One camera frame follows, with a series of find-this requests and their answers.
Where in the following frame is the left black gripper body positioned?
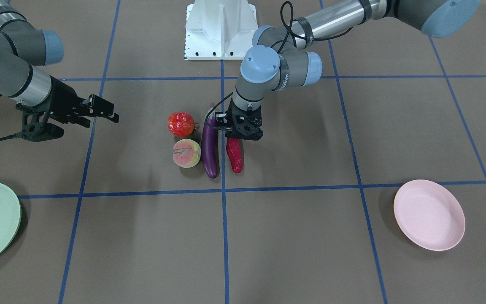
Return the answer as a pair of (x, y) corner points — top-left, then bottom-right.
(225, 101), (264, 141)

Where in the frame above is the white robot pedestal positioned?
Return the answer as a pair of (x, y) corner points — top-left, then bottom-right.
(184, 0), (258, 60)

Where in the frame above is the red chili pepper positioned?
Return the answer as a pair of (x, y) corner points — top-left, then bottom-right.
(226, 137), (243, 174)

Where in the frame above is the purple eggplant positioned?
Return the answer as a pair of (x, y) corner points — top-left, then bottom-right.
(201, 103), (219, 179)

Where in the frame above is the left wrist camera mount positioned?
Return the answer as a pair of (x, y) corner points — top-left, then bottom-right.
(205, 111), (233, 132)

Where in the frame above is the pink plate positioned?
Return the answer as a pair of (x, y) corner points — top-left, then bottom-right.
(393, 179), (466, 252)

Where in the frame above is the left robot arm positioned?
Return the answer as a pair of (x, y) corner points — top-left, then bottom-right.
(205, 0), (480, 141)

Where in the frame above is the red pomegranate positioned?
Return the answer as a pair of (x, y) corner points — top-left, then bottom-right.
(167, 111), (197, 137)

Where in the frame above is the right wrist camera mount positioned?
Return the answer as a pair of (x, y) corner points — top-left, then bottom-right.
(15, 102), (64, 142)

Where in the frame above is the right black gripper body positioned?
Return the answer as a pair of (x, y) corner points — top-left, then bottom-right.
(46, 78), (88, 124)

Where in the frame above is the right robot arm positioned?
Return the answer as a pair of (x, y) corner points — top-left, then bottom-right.
(0, 0), (119, 128)

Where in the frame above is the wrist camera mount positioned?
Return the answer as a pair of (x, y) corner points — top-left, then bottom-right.
(15, 102), (64, 142)
(205, 111), (233, 132)

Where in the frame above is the peach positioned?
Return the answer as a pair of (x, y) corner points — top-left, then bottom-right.
(172, 139), (201, 168)

